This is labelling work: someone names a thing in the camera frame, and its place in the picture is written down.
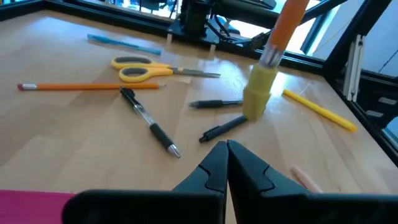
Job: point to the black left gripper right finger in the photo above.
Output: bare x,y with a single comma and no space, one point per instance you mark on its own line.
248,186

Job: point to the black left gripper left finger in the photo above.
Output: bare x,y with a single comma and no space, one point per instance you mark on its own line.
211,174

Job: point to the matte black clip pen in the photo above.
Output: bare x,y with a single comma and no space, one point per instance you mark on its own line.
222,128

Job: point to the white pen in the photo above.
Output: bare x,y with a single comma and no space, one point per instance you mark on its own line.
303,177

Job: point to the clear pen with black grip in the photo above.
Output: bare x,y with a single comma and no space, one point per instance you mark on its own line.
158,133

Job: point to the dark pen with black grip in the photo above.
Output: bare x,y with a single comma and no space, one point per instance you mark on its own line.
208,104

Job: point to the yellow pen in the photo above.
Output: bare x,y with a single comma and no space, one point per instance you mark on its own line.
320,110

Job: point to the orange pencil pink eraser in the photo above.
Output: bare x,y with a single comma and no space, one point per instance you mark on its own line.
93,86

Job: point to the light blue pen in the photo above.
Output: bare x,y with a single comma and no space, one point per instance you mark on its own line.
124,44

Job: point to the pink plastic supply box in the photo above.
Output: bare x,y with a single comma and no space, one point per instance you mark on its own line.
31,207

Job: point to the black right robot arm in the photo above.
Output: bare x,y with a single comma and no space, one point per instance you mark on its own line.
196,15

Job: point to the silver frame bracket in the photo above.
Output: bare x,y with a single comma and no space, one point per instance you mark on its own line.
354,68

